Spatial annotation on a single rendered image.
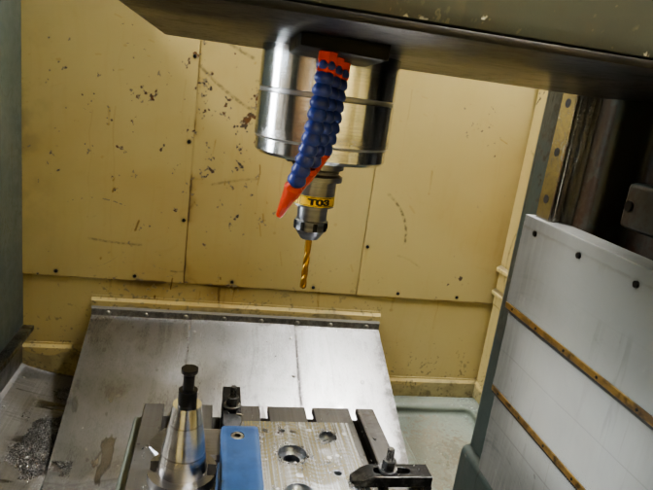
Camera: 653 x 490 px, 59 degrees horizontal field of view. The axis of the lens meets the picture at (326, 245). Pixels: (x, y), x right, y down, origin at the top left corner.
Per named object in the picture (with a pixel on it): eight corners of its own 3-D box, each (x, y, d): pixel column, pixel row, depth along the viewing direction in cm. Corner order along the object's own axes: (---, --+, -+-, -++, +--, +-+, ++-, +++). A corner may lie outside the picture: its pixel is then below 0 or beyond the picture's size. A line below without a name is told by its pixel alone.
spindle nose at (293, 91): (406, 173, 65) (425, 62, 62) (266, 160, 60) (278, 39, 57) (359, 154, 80) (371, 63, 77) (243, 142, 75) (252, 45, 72)
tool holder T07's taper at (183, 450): (203, 485, 52) (209, 418, 50) (153, 482, 51) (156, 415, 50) (209, 454, 56) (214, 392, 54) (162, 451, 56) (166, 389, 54)
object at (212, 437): (146, 464, 56) (146, 457, 56) (152, 432, 61) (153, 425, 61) (219, 464, 58) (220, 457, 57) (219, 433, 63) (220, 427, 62)
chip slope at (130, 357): (15, 553, 115) (14, 438, 108) (89, 384, 178) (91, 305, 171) (436, 543, 132) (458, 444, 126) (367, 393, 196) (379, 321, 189)
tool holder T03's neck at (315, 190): (338, 210, 70) (341, 184, 69) (298, 207, 68) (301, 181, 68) (326, 201, 74) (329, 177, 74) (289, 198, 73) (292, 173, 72)
